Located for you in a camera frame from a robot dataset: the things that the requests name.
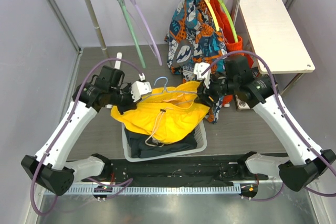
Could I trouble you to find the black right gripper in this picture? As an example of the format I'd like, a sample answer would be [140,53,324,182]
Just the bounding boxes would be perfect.
[194,72,238,108]

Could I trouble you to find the yellow shorts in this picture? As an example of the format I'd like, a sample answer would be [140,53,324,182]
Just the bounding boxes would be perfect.
[111,81,209,144]

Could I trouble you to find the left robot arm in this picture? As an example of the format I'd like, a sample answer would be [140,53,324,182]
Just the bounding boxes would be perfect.
[21,66,135,196]

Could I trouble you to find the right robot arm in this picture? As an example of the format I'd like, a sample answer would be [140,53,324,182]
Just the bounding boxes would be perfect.
[193,55,335,191]

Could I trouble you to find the purple hanger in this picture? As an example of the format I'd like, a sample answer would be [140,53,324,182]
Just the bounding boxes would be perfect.
[129,0,162,66]

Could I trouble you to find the patterned blue orange shorts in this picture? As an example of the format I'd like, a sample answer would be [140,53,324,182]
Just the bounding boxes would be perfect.
[164,0,228,125]

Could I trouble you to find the yellow hanger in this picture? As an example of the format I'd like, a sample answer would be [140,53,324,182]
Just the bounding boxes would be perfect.
[203,0,220,31]

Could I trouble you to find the green notched hanger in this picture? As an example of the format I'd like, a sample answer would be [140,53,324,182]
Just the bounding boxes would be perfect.
[117,0,146,69]

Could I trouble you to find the lime green hanger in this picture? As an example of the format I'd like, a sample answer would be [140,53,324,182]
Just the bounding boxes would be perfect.
[217,0,238,42]

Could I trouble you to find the white plastic laundry basket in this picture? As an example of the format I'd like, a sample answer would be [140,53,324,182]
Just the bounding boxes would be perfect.
[121,122,207,162]

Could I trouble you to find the dark green garment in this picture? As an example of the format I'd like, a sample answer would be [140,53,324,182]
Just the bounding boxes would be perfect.
[124,129,197,158]

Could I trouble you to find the white side table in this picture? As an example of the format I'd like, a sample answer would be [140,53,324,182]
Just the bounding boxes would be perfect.
[235,0,315,96]

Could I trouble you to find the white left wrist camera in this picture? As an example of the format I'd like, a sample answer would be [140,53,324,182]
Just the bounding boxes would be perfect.
[131,73,152,103]

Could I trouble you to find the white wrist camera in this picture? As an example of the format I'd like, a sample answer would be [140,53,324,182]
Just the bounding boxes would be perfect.
[193,62,211,88]
[131,73,152,103]

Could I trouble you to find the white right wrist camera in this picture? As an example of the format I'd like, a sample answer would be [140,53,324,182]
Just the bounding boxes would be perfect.
[193,62,211,88]

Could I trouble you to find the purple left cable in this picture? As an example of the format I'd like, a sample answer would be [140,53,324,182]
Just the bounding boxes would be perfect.
[29,59,145,216]

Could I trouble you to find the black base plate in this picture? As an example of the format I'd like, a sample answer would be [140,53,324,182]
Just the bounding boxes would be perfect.
[94,155,268,187]

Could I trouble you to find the perforated metal cable tray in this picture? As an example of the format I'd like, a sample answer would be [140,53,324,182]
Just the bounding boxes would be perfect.
[43,185,242,195]

